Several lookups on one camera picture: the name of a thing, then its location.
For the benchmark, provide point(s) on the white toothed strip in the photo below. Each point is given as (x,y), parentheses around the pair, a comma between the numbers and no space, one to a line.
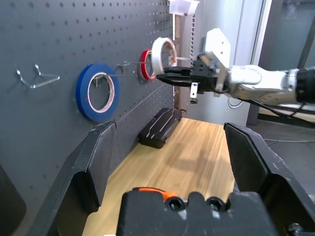
(193,37)

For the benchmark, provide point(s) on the black plastic cup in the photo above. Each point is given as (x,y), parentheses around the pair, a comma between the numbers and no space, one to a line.
(9,209)

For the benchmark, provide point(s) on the black plastic tool case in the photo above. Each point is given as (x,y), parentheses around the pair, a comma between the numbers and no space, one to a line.
(157,127)

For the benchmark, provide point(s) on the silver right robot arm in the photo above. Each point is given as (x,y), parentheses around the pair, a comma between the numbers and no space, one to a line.
(261,83)

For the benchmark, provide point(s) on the metal peg hook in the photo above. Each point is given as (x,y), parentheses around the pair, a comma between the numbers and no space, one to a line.
(115,75)
(122,66)

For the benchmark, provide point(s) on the blue tape roll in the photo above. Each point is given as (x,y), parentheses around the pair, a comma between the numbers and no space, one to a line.
(82,98)

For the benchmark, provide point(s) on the white plastic bin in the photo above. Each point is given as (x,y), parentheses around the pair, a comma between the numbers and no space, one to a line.
(183,6)

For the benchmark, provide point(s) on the red tape roll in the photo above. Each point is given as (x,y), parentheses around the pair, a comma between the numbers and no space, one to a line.
(144,61)

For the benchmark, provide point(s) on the white tape roll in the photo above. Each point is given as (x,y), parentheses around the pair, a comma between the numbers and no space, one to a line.
(156,54)

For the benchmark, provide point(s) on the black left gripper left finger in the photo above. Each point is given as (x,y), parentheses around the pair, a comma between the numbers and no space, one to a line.
(81,177)

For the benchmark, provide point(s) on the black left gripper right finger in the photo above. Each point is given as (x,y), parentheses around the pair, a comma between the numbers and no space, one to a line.
(268,177)

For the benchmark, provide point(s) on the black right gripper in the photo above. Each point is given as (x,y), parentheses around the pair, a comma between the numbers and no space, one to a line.
(205,78)

